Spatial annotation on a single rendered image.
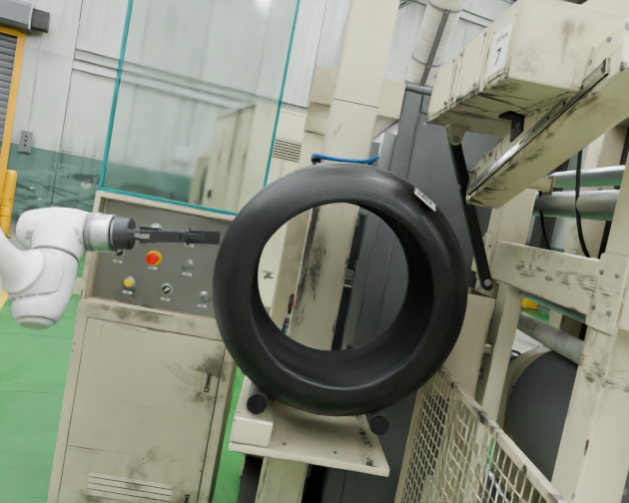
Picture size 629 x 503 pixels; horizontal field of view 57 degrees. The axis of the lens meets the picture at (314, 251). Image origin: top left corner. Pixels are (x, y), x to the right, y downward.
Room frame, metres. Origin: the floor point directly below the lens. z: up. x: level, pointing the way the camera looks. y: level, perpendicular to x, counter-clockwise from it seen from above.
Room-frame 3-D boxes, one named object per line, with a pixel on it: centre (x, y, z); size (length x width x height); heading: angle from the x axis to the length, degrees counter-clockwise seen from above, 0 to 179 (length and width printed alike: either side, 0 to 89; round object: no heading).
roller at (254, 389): (1.43, 0.07, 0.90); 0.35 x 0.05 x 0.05; 3
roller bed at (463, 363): (1.68, -0.43, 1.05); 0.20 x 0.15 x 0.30; 3
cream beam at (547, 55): (1.33, -0.37, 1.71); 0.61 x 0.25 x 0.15; 3
